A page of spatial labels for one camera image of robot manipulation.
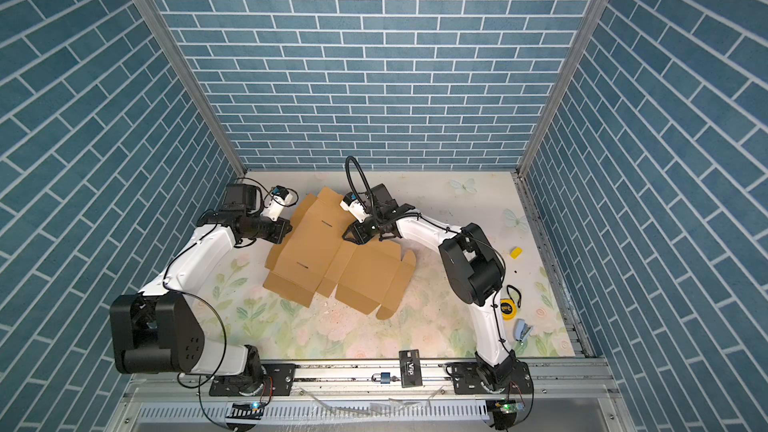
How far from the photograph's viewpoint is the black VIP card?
75 cm

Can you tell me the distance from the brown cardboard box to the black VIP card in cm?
12

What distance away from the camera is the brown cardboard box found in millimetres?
881
